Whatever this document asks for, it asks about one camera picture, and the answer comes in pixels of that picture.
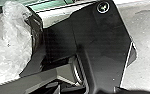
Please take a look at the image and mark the green door frame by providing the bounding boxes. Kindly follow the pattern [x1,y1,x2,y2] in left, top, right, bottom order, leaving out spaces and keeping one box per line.
[25,0,97,15]

